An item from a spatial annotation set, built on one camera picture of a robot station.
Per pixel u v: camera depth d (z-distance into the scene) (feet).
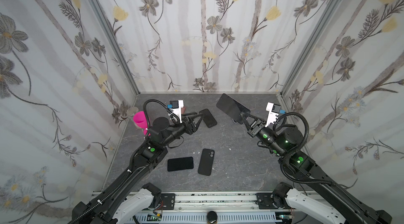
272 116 1.81
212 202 2.46
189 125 1.95
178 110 1.97
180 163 2.85
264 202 2.40
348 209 1.36
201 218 2.30
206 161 2.87
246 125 1.92
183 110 3.63
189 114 2.20
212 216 2.06
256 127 1.76
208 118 3.45
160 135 1.66
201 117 3.58
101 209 1.29
